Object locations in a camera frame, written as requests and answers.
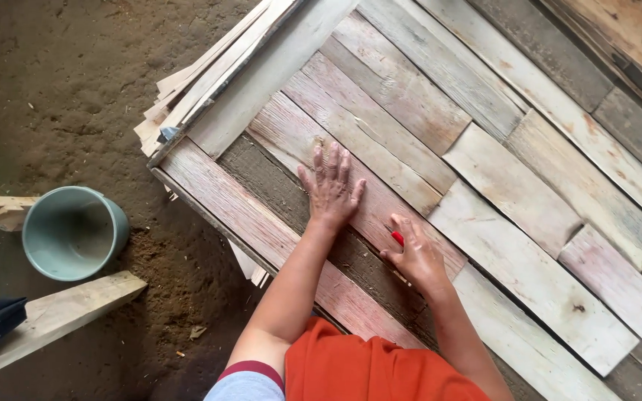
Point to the person's right hand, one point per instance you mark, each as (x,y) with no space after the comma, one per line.
(421,259)

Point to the person's left hand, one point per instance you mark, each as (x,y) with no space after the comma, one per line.
(329,198)

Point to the red marking pencil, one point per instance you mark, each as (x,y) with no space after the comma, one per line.
(397,238)

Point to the pinkish weathered wooden board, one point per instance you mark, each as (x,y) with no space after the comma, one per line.
(287,133)

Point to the layer of weathered wooden planks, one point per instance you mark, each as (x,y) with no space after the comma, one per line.
(521,195)

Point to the orange apron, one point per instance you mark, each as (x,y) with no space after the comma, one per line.
(365,367)

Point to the stack of thin wood slats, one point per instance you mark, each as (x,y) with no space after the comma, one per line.
(198,89)

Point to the small wood chip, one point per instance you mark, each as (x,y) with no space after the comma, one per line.
(197,332)

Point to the gray shirt with maroon trim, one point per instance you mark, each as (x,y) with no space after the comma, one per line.
(248,384)

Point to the green plastic bucket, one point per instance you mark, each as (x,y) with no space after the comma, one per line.
(73,234)

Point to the pale wooden beam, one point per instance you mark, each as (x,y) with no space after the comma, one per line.
(70,309)

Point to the dark wooden boards heap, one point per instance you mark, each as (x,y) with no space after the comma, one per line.
(633,39)

